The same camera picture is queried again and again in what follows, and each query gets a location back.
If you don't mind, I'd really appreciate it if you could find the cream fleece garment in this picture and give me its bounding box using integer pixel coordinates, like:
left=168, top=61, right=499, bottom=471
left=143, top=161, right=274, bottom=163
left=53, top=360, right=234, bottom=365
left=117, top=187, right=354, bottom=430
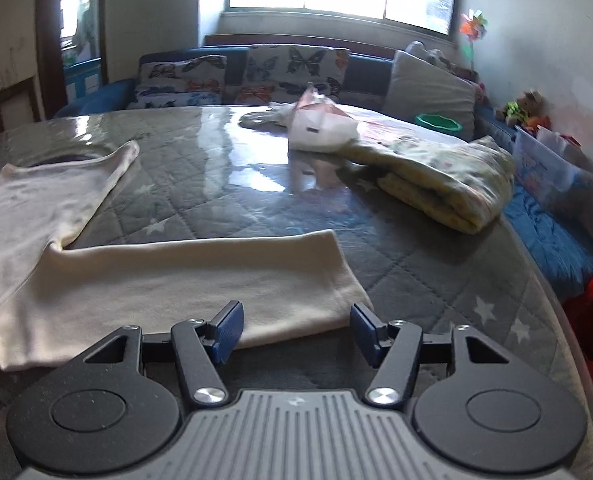
left=0, top=142, right=368, bottom=370

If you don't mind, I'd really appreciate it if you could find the grey quilted star table cover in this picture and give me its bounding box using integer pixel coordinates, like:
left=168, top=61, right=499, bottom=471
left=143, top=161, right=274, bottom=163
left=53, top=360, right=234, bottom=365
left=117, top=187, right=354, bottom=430
left=0, top=104, right=593, bottom=480

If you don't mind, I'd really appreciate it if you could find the yellow floral folded blanket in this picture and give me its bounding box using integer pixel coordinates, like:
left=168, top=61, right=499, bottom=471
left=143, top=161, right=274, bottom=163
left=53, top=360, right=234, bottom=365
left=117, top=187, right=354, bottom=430
left=339, top=134, right=515, bottom=235

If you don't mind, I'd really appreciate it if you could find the green plastic bowl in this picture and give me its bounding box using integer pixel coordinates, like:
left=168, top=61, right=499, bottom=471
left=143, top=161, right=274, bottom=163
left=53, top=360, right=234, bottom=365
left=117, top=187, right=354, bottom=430
left=415, top=114, right=462, bottom=136

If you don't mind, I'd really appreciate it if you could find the pink white plastic bag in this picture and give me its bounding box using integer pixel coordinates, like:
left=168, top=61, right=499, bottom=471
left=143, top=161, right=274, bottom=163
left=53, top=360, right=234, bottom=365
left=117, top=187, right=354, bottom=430
left=286, top=84, right=359, bottom=154

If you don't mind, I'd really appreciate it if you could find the white cloth beside bag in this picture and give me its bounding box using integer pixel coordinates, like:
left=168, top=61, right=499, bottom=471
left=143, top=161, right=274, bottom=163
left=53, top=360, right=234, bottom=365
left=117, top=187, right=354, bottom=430
left=239, top=102, right=295, bottom=129

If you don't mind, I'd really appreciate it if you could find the clear plastic storage bin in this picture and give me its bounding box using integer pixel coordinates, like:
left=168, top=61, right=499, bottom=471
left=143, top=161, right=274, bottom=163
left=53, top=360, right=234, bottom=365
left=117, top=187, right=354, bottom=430
left=512, top=128, right=593, bottom=218

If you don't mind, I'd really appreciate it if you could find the grey pillow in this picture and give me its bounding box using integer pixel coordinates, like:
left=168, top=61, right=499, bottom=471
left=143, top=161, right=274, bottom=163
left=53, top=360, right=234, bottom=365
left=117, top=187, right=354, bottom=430
left=382, top=51, right=476, bottom=141

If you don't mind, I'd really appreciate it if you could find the orange plush toy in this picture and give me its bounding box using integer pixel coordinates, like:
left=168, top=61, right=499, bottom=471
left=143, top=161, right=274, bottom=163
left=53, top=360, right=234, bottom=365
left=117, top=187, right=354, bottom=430
left=522, top=116, right=551, bottom=134

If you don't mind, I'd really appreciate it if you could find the small butterfly cushion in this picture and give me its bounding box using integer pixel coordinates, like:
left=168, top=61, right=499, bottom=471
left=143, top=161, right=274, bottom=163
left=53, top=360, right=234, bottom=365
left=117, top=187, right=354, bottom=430
left=128, top=55, right=227, bottom=110

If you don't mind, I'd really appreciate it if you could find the teddy bear green vest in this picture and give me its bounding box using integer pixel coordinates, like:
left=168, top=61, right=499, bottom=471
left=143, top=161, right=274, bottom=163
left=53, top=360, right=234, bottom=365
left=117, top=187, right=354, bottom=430
left=495, top=90, right=543, bottom=127

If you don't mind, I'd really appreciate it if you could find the large butterfly cushion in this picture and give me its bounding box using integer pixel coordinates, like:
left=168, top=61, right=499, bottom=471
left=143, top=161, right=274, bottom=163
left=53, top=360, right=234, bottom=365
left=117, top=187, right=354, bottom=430
left=222, top=44, right=351, bottom=105

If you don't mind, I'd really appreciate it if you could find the black white plush toy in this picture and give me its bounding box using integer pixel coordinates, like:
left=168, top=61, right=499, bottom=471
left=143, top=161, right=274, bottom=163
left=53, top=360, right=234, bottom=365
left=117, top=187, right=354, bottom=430
left=405, top=41, right=479, bottom=82

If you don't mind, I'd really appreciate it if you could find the colourful pinwheel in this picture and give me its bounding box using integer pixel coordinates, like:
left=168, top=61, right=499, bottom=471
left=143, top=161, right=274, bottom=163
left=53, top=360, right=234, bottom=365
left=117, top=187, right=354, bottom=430
left=459, top=9, right=487, bottom=72

